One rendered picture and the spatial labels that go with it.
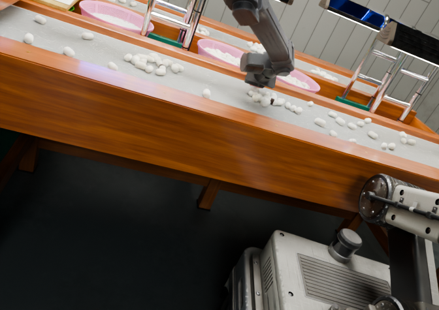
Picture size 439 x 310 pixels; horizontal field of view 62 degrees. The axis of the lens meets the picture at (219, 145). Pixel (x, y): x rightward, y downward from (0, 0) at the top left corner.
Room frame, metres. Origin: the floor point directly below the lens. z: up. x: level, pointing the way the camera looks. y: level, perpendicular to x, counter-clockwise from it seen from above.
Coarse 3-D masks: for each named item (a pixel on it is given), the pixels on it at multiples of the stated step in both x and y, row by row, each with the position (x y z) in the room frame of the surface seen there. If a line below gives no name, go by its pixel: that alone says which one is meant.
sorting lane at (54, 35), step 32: (0, 32) 0.83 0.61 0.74; (32, 32) 0.91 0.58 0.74; (64, 32) 1.01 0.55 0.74; (96, 64) 0.89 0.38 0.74; (128, 64) 0.98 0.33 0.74; (192, 64) 1.22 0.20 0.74; (224, 96) 1.06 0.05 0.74; (288, 96) 1.34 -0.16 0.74; (320, 128) 1.15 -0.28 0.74; (384, 128) 1.47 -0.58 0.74; (416, 160) 1.25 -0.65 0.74
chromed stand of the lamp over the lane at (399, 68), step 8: (424, 32) 1.51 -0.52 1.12; (408, 56) 1.53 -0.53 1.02; (400, 64) 1.53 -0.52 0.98; (400, 72) 1.54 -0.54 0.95; (408, 72) 1.55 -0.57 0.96; (432, 72) 1.58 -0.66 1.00; (392, 80) 1.53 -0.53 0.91; (424, 80) 1.57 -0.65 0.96; (384, 88) 1.53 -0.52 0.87; (424, 88) 1.58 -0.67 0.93; (384, 96) 1.53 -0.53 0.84; (416, 96) 1.58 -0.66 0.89; (376, 104) 1.53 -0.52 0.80; (400, 104) 1.57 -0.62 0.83; (408, 104) 1.57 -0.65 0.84; (408, 112) 1.58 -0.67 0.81; (400, 120) 1.58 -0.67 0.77
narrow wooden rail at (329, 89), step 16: (80, 0) 1.39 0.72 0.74; (96, 0) 1.41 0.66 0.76; (160, 32) 1.50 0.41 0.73; (176, 32) 1.52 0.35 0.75; (192, 48) 1.54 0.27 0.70; (240, 48) 1.64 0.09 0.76; (320, 80) 1.74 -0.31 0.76; (352, 96) 1.80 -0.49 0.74; (368, 96) 1.83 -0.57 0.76; (384, 112) 1.87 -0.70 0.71; (400, 112) 1.89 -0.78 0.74; (416, 112) 1.92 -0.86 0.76
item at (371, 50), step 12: (372, 12) 1.88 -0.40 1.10; (384, 24) 1.76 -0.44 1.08; (408, 24) 1.87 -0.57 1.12; (372, 48) 1.76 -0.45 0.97; (396, 60) 1.80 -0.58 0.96; (348, 84) 1.76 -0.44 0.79; (384, 84) 1.81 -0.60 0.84; (336, 96) 1.77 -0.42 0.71; (372, 96) 1.81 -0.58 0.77; (360, 108) 1.79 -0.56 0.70
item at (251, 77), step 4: (248, 72) 1.16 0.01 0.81; (248, 76) 1.16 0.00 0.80; (252, 76) 1.16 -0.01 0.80; (256, 76) 1.16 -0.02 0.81; (260, 76) 1.14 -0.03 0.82; (264, 76) 1.13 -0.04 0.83; (248, 80) 1.15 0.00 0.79; (252, 80) 1.16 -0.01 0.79; (256, 80) 1.16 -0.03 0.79; (260, 80) 1.15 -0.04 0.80; (264, 80) 1.15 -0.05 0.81; (268, 80) 1.16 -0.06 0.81; (272, 80) 1.19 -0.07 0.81; (260, 84) 1.17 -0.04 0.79; (264, 84) 1.17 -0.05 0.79; (268, 84) 1.18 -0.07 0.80; (272, 84) 1.18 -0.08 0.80; (272, 88) 1.18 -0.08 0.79
